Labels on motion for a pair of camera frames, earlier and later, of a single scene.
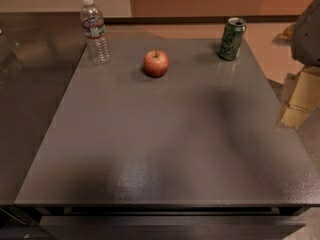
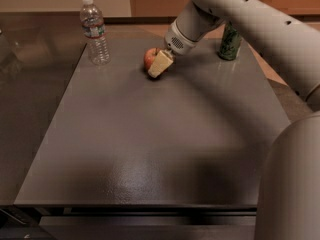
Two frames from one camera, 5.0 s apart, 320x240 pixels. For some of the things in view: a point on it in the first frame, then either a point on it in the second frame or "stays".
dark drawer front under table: (169, 227) stays
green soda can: (232, 36) stays
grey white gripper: (307, 34) -> (177, 41)
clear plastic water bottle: (94, 29) stays
